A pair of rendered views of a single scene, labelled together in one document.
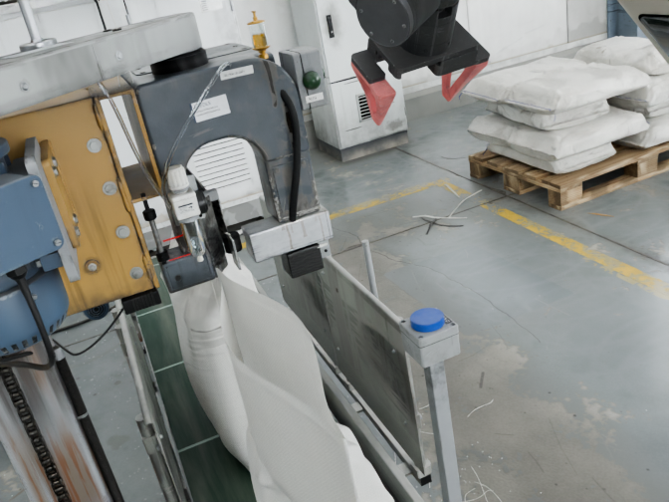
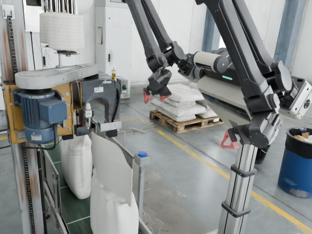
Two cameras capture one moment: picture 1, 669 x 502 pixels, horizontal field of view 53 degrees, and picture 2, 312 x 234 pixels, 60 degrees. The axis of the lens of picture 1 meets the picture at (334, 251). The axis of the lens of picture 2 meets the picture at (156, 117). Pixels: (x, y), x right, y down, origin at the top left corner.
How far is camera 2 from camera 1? 0.60 m
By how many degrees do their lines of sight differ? 15
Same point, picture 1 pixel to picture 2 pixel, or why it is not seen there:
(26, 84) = (64, 78)
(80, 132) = (64, 90)
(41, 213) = (64, 110)
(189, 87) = (94, 83)
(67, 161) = not seen: hidden behind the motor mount
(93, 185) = not seen: hidden behind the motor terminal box
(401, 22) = (158, 87)
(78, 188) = not seen: hidden behind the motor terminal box
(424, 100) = (136, 88)
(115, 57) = (81, 74)
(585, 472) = (175, 211)
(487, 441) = (146, 200)
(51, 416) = (32, 167)
